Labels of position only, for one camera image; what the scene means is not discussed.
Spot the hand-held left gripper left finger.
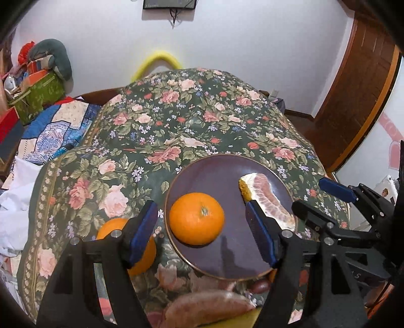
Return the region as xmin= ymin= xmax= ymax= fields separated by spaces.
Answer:
xmin=36 ymin=199 xmax=158 ymax=328

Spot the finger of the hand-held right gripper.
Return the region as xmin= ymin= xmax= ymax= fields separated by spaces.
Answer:
xmin=292 ymin=201 xmax=381 ymax=247
xmin=319 ymin=177 xmax=395 ymax=221

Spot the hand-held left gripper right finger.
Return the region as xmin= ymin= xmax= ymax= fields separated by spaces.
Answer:
xmin=244 ymin=200 xmax=368 ymax=328

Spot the orange with green stem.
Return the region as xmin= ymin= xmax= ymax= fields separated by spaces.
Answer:
xmin=96 ymin=217 xmax=157 ymax=277

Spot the red jujube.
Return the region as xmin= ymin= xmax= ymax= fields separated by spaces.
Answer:
xmin=251 ymin=279 xmax=270 ymax=294

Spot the dark purple round plate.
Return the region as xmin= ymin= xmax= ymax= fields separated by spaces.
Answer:
xmin=164 ymin=154 xmax=299 ymax=281

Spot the person's right hand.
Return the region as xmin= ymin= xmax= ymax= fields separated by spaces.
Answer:
xmin=365 ymin=281 xmax=396 ymax=310

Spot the pink pomelo slice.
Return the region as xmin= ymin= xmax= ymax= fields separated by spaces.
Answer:
xmin=238 ymin=173 xmax=297 ymax=232

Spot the white printed bag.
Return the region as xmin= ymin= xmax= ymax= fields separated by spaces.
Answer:
xmin=377 ymin=175 xmax=400 ymax=205

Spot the white cabinet with pink stickers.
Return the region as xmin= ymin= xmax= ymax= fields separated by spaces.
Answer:
xmin=335 ymin=91 xmax=404 ymax=228

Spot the orange with brown stem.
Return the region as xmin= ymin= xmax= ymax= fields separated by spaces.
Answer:
xmin=169 ymin=192 xmax=225 ymax=247

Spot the brown wooden baseboard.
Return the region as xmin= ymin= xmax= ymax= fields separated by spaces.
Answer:
xmin=284 ymin=109 xmax=316 ymax=120

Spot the yellow banana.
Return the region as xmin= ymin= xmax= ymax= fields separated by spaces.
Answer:
xmin=218 ymin=307 xmax=262 ymax=328

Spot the brown sweet potato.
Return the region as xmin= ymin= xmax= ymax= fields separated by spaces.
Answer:
xmin=164 ymin=290 xmax=257 ymax=328

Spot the brown wooden door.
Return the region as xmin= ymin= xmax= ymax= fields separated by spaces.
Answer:
xmin=311 ymin=16 xmax=401 ymax=172

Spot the green floral blanket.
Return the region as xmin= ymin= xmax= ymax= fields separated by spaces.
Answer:
xmin=17 ymin=68 xmax=351 ymax=328

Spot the white cloth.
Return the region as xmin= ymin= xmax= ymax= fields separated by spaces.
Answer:
xmin=0 ymin=158 xmax=43 ymax=262

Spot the blue patchwork quilt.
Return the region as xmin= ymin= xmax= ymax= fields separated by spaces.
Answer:
xmin=13 ymin=96 xmax=102 ymax=166

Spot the red box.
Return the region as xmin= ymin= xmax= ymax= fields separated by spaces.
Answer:
xmin=0 ymin=106 xmax=24 ymax=165

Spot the green patterned box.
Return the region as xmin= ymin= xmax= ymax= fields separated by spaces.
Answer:
xmin=8 ymin=71 xmax=65 ymax=125

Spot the yellow foam tube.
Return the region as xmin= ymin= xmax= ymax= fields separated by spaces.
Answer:
xmin=130 ymin=52 xmax=184 ymax=83

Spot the orange box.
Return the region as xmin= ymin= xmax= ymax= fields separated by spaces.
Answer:
xmin=27 ymin=61 xmax=51 ymax=86

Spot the grey cushion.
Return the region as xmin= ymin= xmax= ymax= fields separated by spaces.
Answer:
xmin=28 ymin=39 xmax=73 ymax=79

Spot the red cloth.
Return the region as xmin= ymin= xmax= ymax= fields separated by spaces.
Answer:
xmin=17 ymin=42 xmax=35 ymax=64

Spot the brown wooden bed frame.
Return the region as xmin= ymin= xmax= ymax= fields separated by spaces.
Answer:
xmin=68 ymin=88 xmax=127 ymax=106

